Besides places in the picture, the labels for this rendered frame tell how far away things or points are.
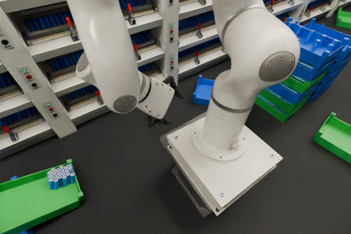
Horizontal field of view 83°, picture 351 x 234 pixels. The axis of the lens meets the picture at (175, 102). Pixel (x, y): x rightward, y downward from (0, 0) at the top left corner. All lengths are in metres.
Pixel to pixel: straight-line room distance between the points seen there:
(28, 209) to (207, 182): 0.74
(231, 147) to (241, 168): 0.07
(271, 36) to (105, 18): 0.29
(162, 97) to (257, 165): 0.37
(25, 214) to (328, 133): 1.52
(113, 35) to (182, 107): 0.95
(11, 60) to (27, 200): 0.57
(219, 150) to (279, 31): 0.41
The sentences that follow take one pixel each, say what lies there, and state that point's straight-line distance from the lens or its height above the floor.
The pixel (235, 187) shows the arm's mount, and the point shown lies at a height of 0.36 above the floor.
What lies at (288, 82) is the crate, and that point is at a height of 0.26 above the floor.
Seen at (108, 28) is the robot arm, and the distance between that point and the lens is 0.38.
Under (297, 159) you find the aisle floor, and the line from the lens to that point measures 1.23.
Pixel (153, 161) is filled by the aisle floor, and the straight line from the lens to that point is 1.05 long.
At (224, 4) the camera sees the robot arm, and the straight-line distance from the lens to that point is 0.47.
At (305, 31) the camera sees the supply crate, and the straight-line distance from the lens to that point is 1.30.
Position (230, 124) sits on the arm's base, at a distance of 0.58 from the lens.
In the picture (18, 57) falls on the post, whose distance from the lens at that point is 0.97.
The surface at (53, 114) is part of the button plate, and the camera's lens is 1.15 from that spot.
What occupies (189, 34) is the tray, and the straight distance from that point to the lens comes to 1.32.
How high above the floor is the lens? 0.94
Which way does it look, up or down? 47 degrees down
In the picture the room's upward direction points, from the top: straight up
